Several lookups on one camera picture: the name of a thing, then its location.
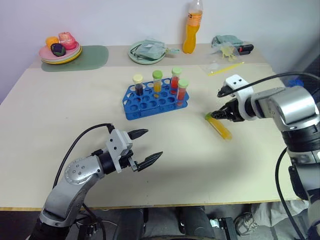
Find dark tube with cream cap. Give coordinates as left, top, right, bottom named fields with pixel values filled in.
left=132, top=73, right=146, bottom=97

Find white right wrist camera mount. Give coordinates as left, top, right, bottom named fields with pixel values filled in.
left=223, top=74, right=256, bottom=121

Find orange soda plastic bottle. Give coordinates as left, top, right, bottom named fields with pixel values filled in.
left=182, top=0, right=204, bottom=55

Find black right arm body cable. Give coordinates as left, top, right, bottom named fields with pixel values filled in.
left=274, top=146, right=309, bottom=240

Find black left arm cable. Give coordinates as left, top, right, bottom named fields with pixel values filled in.
left=52, top=122, right=116, bottom=189

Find dark rounded shape under table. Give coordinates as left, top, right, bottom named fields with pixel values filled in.
left=116, top=207, right=151, bottom=240
left=174, top=205, right=217, bottom=240

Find yellow toy figure in bag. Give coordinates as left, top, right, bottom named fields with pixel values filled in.
left=219, top=44, right=239, bottom=61

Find orange toy fruit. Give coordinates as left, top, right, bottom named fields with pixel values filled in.
left=45, top=36, right=60, bottom=48

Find pink toy food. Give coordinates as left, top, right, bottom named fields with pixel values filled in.
left=58, top=31, right=78, bottom=51

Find pink plate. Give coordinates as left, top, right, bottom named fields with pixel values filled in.
left=38, top=41, right=81, bottom=61

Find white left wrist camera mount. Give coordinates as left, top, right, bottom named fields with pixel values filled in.
left=104, top=128, right=134, bottom=174

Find yellow tube with green cap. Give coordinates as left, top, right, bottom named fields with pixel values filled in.
left=152, top=70, right=164, bottom=93
left=204, top=112, right=233, bottom=141

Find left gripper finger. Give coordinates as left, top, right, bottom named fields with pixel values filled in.
left=127, top=128, right=149, bottom=142
left=136, top=150, right=164, bottom=173

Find blue object beside table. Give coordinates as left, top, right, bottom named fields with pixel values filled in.
left=286, top=79, right=305, bottom=89

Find light green plate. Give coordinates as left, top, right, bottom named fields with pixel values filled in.
left=39, top=45, right=83, bottom=63

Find grey sneaker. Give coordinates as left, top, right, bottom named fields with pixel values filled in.
left=233, top=211, right=259, bottom=237

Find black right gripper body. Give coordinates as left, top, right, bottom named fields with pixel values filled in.
left=223, top=97, right=245, bottom=123

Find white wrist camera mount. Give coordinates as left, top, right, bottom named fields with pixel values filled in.
left=223, top=74, right=256, bottom=121
left=104, top=128, right=134, bottom=174

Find black metal bracket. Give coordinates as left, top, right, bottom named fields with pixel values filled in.
left=209, top=216, right=235, bottom=240

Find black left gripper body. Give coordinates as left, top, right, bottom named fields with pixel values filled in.
left=118, top=149, right=140, bottom=173

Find black cables under table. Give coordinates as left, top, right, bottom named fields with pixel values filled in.
left=73, top=203, right=118, bottom=240

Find black and red tool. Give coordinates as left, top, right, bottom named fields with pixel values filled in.
left=236, top=43, right=255, bottom=56

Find yellow plate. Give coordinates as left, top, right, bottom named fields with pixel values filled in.
left=41, top=47, right=83, bottom=66

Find green placemat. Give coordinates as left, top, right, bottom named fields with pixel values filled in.
left=40, top=45, right=110, bottom=73

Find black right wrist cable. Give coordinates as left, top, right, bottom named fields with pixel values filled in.
left=216, top=72, right=320, bottom=99

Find teal folded cloth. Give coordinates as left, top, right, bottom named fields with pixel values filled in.
left=211, top=34, right=245, bottom=49

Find purple toy fruit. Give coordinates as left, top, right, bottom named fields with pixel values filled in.
left=50, top=42, right=67, bottom=57

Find pale green plate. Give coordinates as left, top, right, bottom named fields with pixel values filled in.
left=127, top=40, right=167, bottom=66

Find blue test tube rack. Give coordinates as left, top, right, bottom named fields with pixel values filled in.
left=122, top=77, right=189, bottom=121

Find red tube with green cap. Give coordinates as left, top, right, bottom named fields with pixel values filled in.
left=170, top=67, right=183, bottom=90
left=176, top=78, right=190, bottom=106

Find yellow plastic stick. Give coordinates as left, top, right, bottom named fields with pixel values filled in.
left=207, top=61, right=245, bottom=77

